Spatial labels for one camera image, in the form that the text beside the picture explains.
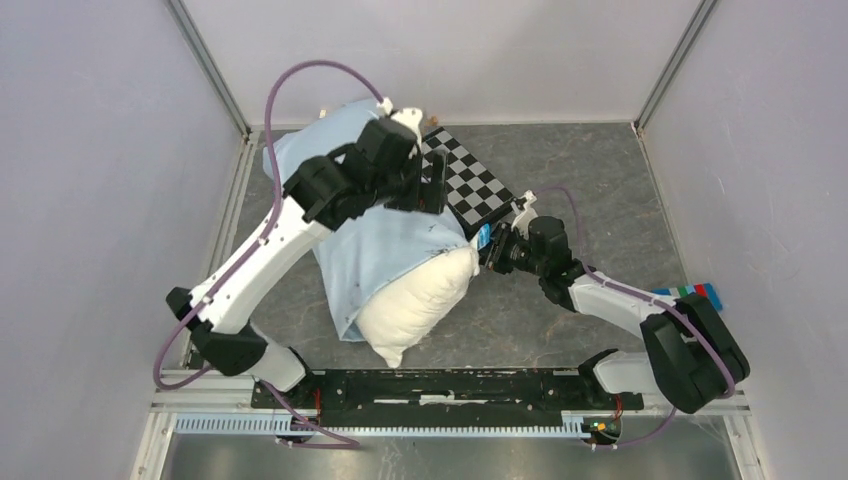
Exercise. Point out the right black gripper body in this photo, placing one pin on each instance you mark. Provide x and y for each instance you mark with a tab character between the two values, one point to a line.
509	249

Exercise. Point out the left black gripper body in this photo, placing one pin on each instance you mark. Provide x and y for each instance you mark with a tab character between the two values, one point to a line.
408	190

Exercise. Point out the light blue pillowcase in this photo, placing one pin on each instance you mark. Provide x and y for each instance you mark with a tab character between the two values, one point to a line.
368	253

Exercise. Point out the white pillow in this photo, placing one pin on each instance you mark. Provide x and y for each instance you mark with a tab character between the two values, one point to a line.
401	313

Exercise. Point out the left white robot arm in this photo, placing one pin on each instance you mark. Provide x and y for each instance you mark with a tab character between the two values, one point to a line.
317	199

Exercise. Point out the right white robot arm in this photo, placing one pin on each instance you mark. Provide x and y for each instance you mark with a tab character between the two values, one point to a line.
689	355

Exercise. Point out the blue white pillow label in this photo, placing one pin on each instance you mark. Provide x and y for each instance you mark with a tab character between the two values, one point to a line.
483	237

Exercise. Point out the black white checkerboard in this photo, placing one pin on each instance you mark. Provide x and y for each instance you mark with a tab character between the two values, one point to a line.
475	196

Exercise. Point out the red blue green blocks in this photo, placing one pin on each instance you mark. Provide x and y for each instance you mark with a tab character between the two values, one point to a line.
705	290

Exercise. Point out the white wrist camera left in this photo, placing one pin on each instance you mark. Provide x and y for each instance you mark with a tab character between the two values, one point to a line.
409	117

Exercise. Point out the white slotted cable duct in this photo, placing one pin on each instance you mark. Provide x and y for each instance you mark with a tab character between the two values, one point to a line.
285	425

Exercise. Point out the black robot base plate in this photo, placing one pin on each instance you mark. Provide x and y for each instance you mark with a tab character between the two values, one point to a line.
514	397

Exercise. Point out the aluminium rail frame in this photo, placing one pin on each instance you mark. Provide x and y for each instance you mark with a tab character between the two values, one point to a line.
211	393

